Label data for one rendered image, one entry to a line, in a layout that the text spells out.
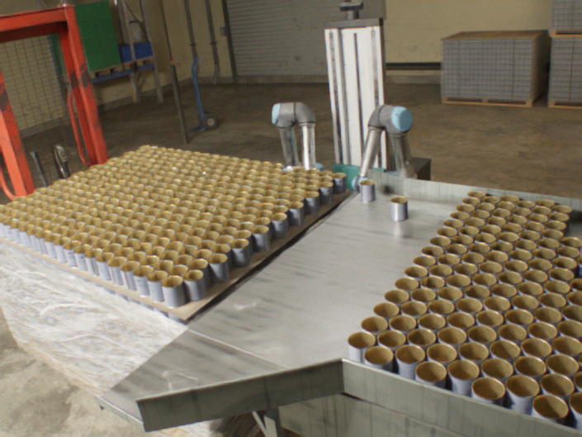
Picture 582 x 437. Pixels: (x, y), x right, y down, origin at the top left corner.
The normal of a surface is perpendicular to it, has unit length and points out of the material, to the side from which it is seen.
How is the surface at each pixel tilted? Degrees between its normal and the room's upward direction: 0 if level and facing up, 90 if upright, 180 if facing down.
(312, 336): 0
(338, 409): 90
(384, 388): 90
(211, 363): 0
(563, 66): 91
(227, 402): 90
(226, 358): 0
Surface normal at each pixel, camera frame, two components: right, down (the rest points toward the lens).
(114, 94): 0.81, 0.14
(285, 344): -0.12, -0.91
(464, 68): -0.55, 0.40
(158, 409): 0.17, 0.38
